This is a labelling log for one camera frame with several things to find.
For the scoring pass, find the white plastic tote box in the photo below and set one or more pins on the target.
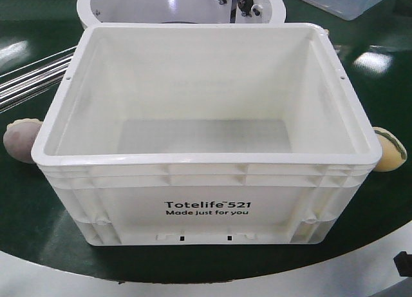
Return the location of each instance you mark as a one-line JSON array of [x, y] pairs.
[[164, 134]]

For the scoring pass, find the pink plush ball toy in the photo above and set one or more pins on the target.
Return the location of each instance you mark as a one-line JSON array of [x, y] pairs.
[[19, 138]]

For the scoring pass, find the yellow plush ball toy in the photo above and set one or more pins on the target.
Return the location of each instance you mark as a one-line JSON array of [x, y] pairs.
[[394, 154]]

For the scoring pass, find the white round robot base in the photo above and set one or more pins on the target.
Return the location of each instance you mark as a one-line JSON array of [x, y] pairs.
[[91, 12]]

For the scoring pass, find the metal rods bundle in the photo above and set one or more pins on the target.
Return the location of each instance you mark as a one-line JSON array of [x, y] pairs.
[[29, 81]]

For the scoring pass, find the black bracket at table edge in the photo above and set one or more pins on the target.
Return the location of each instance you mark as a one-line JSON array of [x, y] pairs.
[[403, 263]]

